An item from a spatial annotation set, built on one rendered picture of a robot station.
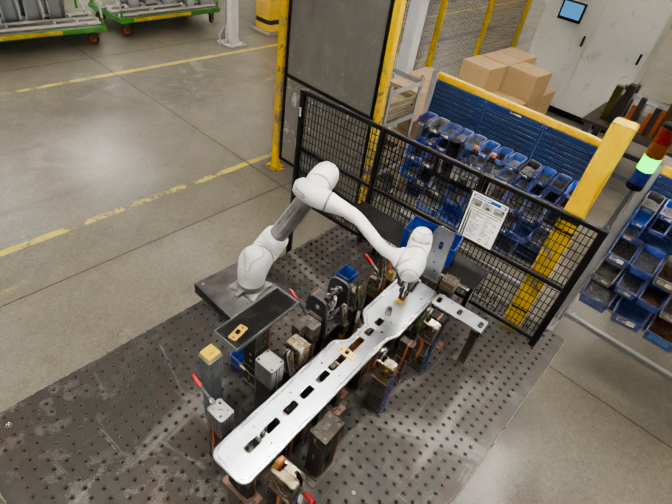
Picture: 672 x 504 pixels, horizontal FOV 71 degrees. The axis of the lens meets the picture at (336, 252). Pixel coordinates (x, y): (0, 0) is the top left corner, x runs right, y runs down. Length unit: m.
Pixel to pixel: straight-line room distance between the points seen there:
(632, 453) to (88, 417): 3.24
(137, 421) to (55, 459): 0.32
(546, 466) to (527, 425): 0.27
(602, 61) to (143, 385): 7.40
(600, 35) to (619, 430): 5.81
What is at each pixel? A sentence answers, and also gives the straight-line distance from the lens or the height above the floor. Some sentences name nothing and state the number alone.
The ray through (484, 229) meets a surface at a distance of 2.68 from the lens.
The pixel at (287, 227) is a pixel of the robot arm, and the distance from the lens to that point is 2.55.
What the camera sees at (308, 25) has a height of 1.55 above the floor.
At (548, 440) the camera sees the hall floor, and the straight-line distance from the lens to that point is 3.57.
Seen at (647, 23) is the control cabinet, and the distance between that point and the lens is 8.09.
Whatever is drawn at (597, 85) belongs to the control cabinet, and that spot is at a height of 0.61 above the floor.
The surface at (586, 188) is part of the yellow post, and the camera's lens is 2.47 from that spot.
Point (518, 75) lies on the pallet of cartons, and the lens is 6.32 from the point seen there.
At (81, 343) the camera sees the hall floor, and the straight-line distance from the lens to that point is 3.60.
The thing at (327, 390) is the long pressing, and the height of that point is 1.00.
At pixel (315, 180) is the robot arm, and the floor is 1.53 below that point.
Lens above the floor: 2.70
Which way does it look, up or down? 40 degrees down
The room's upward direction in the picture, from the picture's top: 10 degrees clockwise
